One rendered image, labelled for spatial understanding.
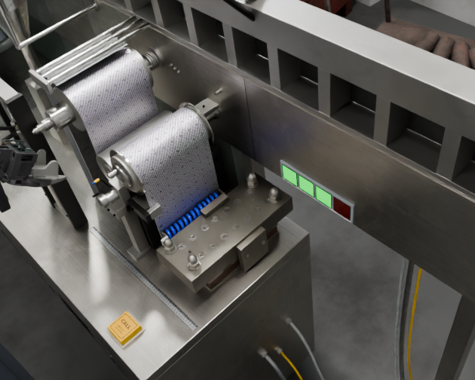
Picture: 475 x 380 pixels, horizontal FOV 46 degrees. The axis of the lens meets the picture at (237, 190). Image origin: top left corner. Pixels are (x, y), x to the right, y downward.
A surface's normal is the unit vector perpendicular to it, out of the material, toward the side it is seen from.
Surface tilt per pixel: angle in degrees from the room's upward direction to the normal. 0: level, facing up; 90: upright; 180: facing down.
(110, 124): 92
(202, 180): 90
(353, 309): 0
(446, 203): 90
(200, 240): 0
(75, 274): 0
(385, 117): 90
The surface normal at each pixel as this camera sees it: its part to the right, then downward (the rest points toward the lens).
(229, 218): -0.12, -0.67
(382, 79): -0.72, 0.57
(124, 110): 0.68, 0.50
